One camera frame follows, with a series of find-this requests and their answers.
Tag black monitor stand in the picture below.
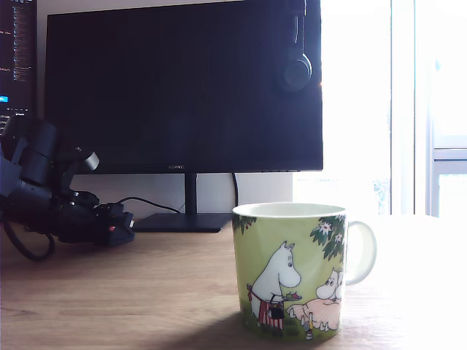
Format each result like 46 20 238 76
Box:
133 173 233 234

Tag green cartoon print mug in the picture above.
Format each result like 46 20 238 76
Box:
231 203 377 343

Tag large black computer monitor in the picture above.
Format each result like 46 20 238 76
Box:
42 0 324 175

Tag monitor showing code text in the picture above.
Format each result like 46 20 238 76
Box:
0 0 39 136

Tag black headphones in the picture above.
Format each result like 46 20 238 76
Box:
282 0 314 92

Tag black table cable with plug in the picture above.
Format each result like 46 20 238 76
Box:
115 196 185 214

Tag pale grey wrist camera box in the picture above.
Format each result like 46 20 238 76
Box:
69 146 101 190

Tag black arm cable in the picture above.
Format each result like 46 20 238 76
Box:
2 218 56 262

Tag black monitor power cable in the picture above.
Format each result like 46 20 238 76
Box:
231 172 241 209

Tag grey window frame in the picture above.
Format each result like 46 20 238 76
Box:
425 54 467 219

